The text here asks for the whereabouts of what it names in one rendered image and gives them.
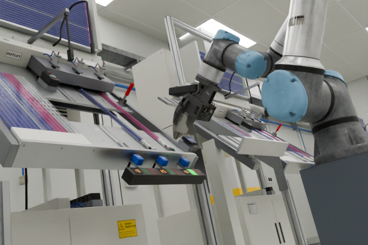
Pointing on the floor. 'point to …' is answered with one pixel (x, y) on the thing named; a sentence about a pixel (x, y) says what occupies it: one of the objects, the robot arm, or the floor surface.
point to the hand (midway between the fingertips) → (175, 134)
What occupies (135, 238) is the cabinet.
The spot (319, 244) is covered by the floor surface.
